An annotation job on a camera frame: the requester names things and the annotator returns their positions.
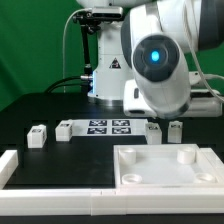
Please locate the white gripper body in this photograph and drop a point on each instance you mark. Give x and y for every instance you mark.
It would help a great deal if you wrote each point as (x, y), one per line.
(202, 104)

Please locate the white square table top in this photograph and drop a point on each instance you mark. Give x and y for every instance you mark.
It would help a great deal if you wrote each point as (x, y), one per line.
(167, 165)

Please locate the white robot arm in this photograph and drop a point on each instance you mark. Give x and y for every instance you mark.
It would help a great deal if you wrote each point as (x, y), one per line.
(141, 48)

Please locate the white marker sheet with tags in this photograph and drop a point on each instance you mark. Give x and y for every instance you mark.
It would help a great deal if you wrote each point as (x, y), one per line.
(109, 127)

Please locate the white U-shaped fence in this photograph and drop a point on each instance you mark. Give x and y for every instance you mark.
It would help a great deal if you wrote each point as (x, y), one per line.
(116, 201)

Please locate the grey camera on mount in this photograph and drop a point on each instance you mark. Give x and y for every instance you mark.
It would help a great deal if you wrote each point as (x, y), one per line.
(107, 13)

